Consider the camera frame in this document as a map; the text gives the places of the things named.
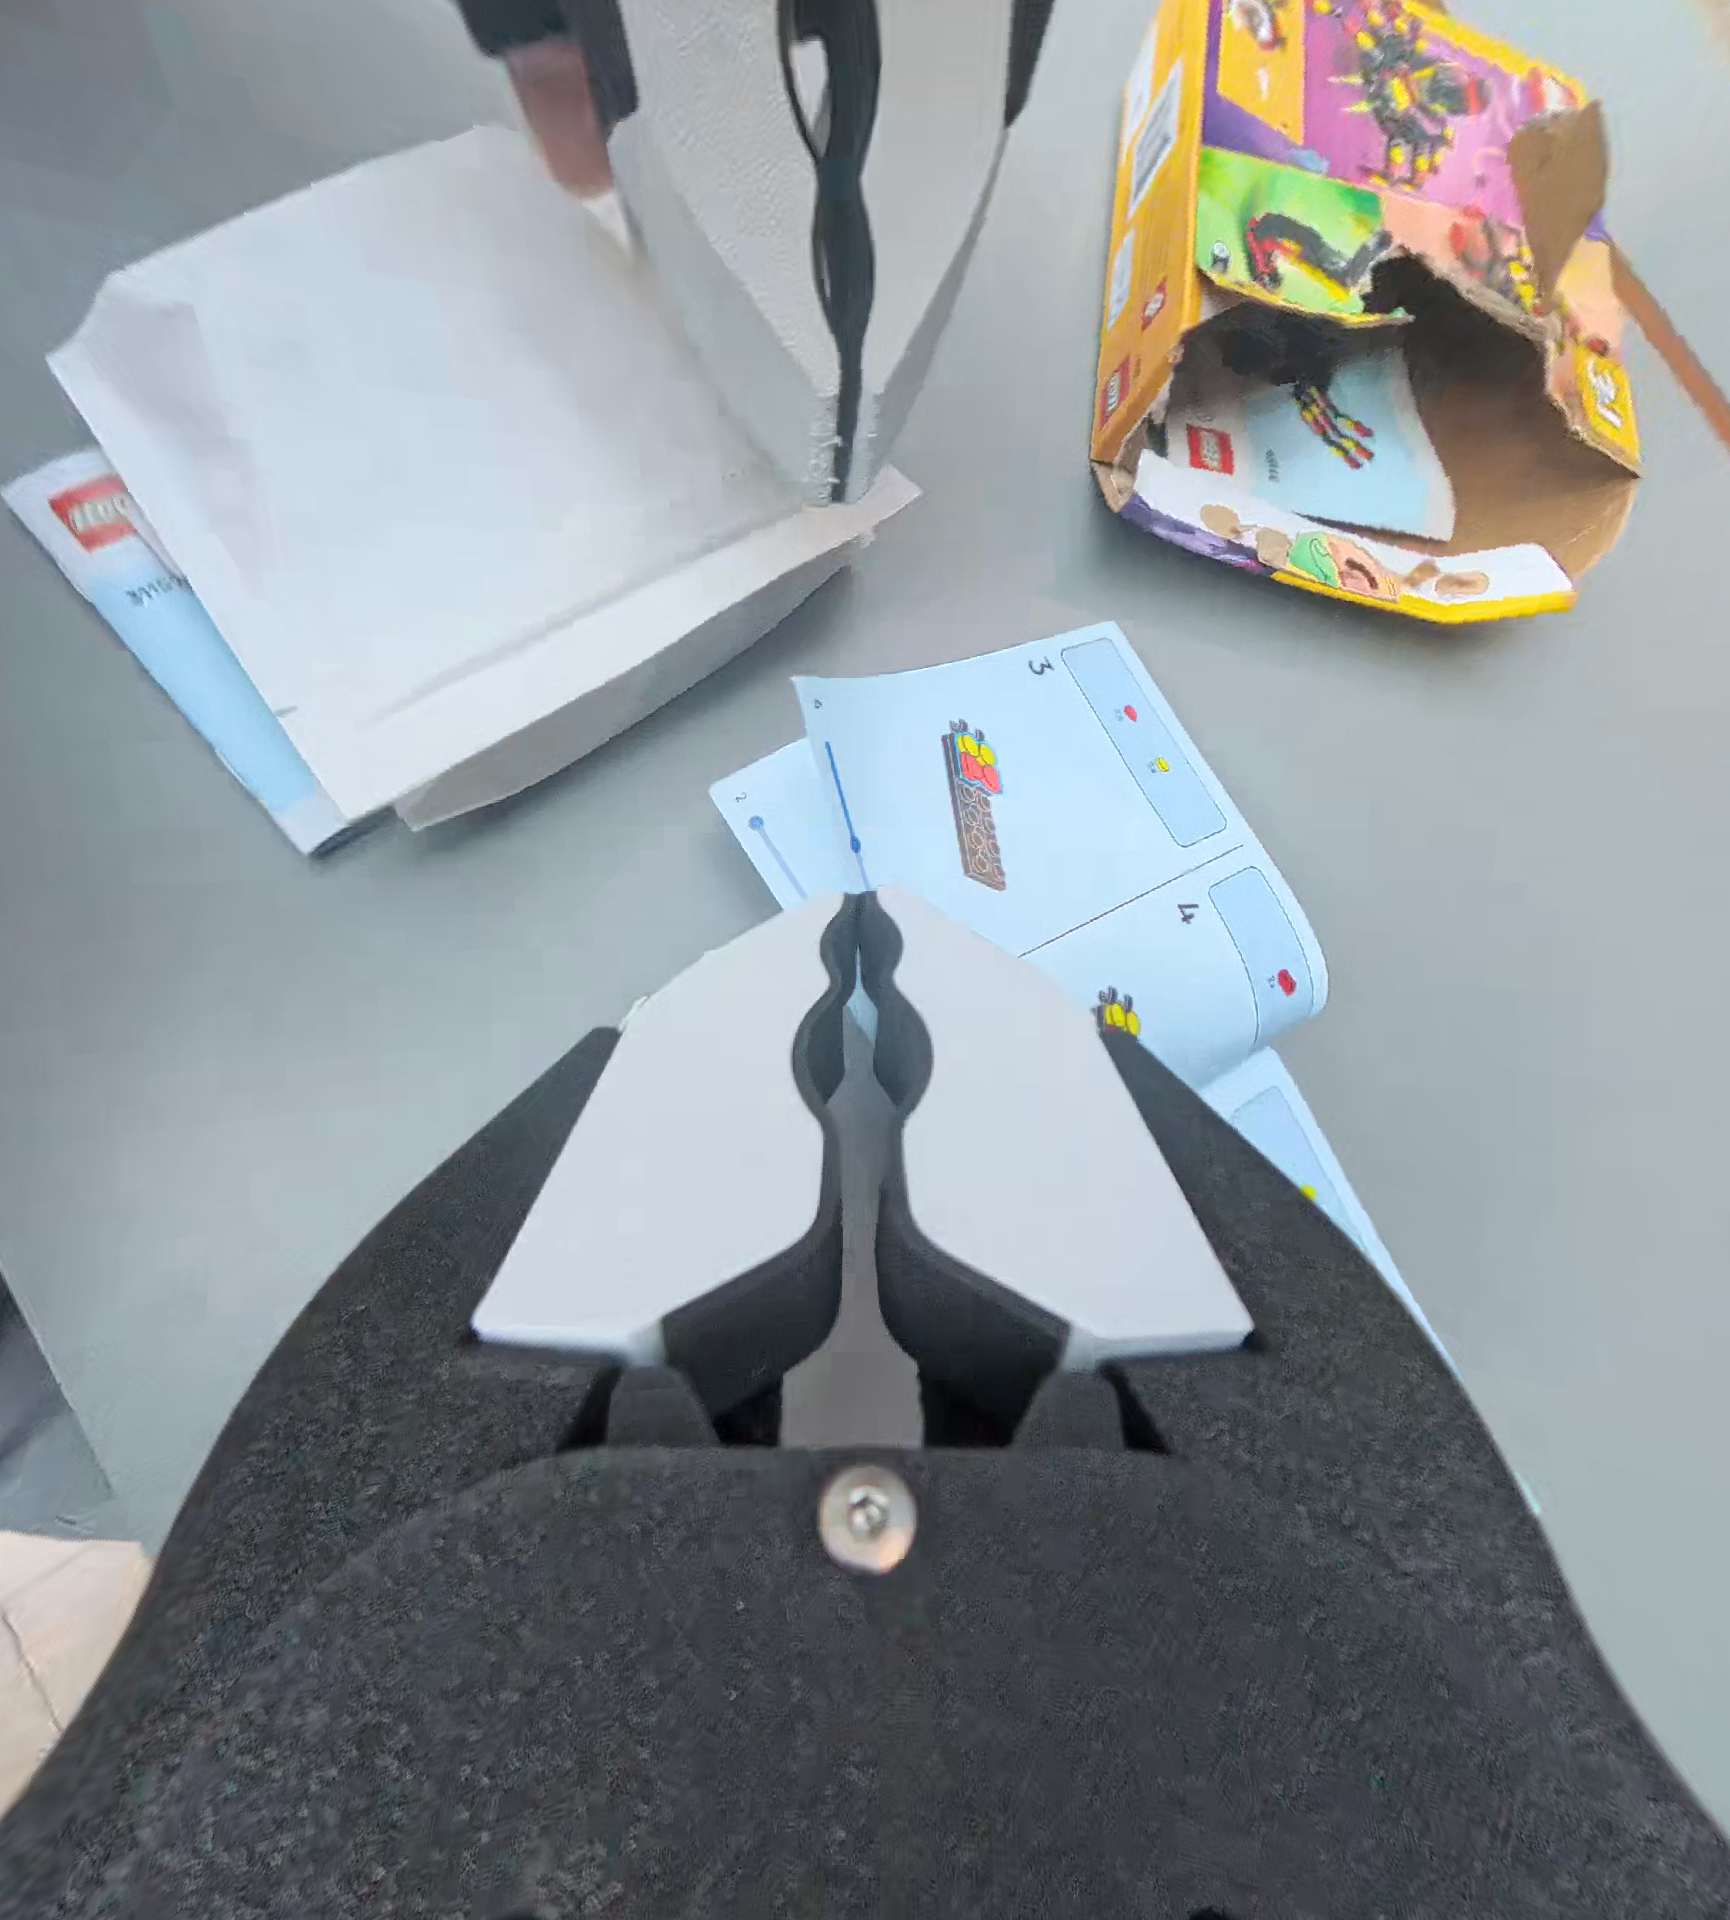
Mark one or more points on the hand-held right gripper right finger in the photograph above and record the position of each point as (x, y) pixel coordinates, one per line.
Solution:
(1060, 1171)

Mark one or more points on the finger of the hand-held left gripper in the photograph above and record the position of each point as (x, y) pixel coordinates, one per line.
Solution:
(715, 180)
(925, 150)

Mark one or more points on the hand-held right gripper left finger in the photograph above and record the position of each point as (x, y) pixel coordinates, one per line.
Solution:
(655, 1171)

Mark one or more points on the blue building instruction booklet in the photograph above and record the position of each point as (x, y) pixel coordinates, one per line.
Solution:
(1090, 780)

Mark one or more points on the white paper bag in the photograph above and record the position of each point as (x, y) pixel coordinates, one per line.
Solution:
(655, 674)
(400, 421)

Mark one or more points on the blue booklet with red logo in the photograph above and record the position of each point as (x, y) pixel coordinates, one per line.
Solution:
(190, 644)

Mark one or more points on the grey desk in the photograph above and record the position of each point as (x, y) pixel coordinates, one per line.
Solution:
(1554, 901)

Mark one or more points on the person's left hand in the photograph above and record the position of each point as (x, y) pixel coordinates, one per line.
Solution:
(564, 128)

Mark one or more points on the colourful cardboard toy box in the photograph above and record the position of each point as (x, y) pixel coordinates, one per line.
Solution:
(1284, 150)

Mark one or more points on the small blue instruction leaflet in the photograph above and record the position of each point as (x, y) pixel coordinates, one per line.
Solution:
(1330, 451)

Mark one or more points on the orange-brown strip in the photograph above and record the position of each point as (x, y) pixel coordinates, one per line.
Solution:
(1728, 413)

